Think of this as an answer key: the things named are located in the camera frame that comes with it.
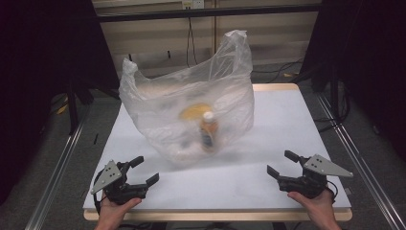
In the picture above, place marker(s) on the dark curtain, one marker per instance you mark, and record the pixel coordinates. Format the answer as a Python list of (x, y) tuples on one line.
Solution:
[(370, 64), (38, 80)]

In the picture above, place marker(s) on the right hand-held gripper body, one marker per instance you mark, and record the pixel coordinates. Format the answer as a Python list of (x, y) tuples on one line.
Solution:
[(322, 167)]

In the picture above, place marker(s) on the black horizontal bar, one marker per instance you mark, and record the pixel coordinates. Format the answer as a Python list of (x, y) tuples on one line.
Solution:
[(207, 12)]

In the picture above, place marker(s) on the white wall outlet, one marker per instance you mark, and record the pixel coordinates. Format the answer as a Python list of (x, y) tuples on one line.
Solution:
[(192, 4)]

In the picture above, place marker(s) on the round yellow item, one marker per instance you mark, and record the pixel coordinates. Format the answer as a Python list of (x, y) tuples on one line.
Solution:
[(193, 111)]

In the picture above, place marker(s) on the orange bottle with white cap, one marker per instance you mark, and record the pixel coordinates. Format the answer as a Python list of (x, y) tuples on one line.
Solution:
[(209, 129)]

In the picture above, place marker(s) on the person's left hand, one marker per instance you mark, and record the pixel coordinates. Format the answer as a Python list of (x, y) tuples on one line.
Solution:
[(111, 214)]

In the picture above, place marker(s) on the person's right hand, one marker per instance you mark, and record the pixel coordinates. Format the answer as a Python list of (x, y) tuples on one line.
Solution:
[(320, 209)]

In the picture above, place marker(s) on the translucent white plastic bag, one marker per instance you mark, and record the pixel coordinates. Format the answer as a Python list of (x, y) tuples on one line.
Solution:
[(166, 105)]

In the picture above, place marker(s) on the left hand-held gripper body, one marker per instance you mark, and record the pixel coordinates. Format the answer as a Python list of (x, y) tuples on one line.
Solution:
[(110, 174)]

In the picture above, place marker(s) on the metal floor rail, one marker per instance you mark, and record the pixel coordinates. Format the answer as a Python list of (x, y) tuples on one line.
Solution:
[(360, 166), (60, 166)]

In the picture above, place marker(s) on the black stand leg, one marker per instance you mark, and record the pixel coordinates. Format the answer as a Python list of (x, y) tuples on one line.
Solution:
[(72, 108)]

